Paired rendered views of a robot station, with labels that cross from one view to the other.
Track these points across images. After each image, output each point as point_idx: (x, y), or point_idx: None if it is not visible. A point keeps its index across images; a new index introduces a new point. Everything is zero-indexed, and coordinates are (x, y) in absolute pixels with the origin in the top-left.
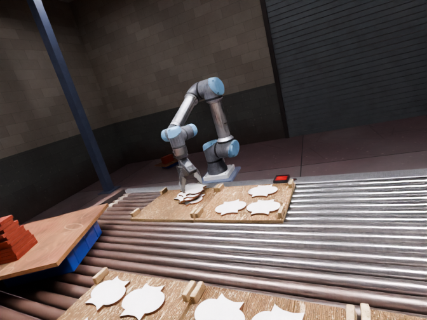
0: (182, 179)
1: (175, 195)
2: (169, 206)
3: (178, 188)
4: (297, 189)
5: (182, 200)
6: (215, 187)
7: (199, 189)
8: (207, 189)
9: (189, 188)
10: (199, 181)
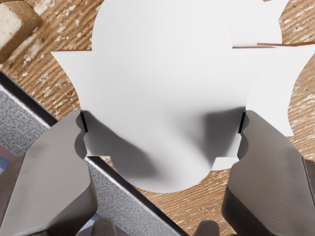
0: (298, 212)
1: (214, 194)
2: (310, 119)
3: (161, 230)
4: None
5: (297, 51)
6: (5, 18)
7: (135, 26)
8: (72, 108)
9: (193, 122)
10: (78, 122)
